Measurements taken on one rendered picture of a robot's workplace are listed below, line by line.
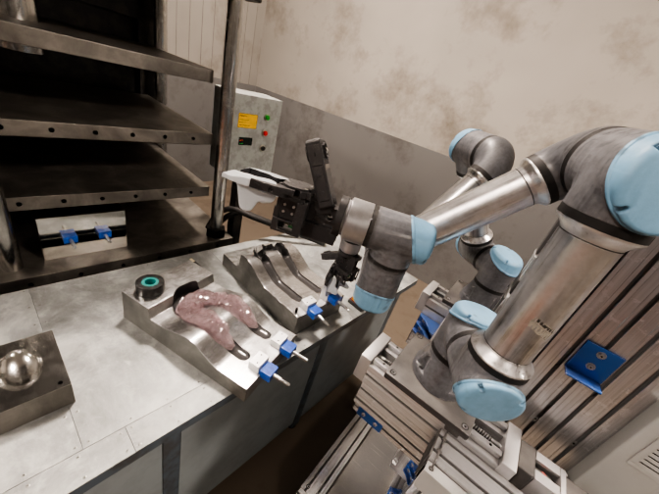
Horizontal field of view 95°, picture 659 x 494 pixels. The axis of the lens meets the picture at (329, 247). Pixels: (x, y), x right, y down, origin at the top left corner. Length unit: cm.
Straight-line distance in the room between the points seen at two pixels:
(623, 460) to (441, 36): 309
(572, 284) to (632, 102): 262
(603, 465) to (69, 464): 119
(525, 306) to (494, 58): 279
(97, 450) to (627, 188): 106
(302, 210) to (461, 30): 298
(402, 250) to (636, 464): 74
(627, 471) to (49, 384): 132
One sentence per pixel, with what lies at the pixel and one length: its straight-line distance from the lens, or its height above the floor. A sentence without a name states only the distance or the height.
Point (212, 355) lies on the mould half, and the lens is 99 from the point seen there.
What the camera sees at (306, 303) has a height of 92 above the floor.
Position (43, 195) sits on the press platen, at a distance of 145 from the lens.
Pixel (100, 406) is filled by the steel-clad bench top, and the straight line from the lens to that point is 102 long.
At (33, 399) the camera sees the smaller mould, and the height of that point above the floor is 87.
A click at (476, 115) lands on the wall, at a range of 318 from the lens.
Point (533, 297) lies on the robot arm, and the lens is 59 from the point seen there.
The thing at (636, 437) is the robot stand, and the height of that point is 115.
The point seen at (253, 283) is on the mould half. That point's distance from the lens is 127.
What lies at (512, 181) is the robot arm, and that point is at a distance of 64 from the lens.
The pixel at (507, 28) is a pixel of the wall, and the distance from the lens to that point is 327.
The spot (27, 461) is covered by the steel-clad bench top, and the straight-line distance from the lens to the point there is 99.
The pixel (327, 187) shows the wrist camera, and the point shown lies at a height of 148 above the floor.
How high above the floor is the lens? 163
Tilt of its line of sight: 28 degrees down
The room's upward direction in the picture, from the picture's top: 17 degrees clockwise
